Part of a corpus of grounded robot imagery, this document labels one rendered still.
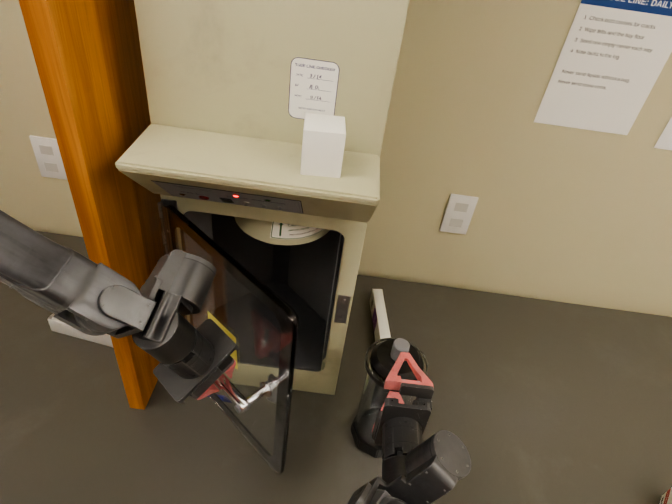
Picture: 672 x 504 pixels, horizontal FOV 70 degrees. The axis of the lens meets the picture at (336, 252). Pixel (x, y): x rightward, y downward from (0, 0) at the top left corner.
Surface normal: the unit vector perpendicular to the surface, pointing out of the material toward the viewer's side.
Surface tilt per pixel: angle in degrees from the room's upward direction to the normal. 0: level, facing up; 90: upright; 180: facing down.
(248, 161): 0
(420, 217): 90
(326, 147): 90
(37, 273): 38
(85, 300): 45
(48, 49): 90
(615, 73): 90
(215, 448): 0
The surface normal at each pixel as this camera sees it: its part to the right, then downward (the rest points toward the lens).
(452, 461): 0.52, -0.65
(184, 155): 0.11, -0.77
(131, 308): 0.66, -0.24
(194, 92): -0.07, 0.62
